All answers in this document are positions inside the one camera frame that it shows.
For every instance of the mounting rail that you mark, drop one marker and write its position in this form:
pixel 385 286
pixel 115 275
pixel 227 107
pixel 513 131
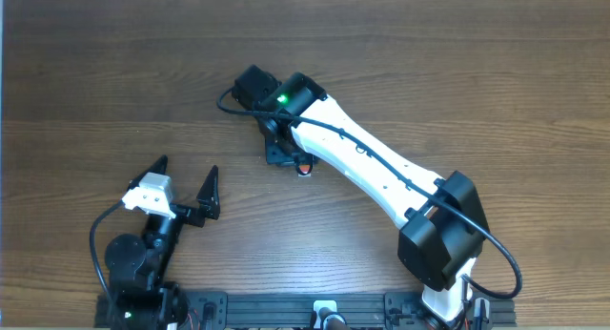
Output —
pixel 286 311

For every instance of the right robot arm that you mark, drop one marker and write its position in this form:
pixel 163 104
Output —
pixel 343 154

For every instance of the orange cube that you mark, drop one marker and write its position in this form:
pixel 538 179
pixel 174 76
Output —
pixel 303 168

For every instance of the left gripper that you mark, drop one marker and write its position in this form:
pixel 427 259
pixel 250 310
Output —
pixel 190 215

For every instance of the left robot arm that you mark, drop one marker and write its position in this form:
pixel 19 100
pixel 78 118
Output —
pixel 126 258

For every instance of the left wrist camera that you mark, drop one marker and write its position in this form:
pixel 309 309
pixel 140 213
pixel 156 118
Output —
pixel 150 194

